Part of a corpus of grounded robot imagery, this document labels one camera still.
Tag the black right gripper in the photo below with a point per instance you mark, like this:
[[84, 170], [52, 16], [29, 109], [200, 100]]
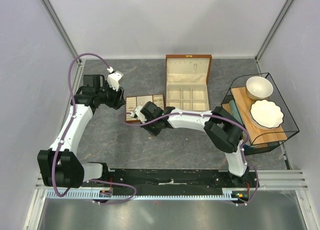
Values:
[[155, 132]]

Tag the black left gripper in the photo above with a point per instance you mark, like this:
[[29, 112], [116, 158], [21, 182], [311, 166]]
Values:
[[117, 101]]

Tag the small brown jewelry tray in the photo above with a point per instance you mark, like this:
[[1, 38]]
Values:
[[139, 101]]

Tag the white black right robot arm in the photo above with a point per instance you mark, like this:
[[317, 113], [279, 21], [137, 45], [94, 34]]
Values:
[[224, 131]]

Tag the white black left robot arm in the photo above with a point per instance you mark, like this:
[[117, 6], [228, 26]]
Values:
[[59, 165]]

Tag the large brown jewelry box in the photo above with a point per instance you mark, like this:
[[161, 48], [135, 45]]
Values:
[[187, 78]]

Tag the light blue oblong plate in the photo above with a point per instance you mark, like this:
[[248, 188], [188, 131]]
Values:
[[234, 110]]

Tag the wooden rack base board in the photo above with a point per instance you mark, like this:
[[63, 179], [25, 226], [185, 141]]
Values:
[[257, 137]]

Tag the white bowl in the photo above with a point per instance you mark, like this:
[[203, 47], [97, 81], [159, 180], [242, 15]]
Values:
[[258, 88]]

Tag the white scalloped dish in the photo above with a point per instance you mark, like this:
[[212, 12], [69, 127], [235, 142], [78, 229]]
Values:
[[266, 115]]

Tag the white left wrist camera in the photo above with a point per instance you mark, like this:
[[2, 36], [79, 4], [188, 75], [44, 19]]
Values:
[[114, 78]]

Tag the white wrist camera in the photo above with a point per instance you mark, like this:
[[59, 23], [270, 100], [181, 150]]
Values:
[[114, 78], [136, 116]]

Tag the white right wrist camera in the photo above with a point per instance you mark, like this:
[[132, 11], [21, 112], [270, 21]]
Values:
[[136, 116]]

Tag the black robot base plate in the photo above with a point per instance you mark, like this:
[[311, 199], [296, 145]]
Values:
[[177, 182]]

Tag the black wire rack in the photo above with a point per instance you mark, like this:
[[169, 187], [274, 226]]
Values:
[[290, 126]]

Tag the left aluminium frame post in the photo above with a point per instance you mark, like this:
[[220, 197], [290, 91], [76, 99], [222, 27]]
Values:
[[59, 26]]

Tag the aluminium frame post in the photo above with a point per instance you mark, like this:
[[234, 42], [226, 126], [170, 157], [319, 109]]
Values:
[[274, 28], [59, 26]]

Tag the right aluminium frame post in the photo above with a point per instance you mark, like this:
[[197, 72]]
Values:
[[274, 28]]

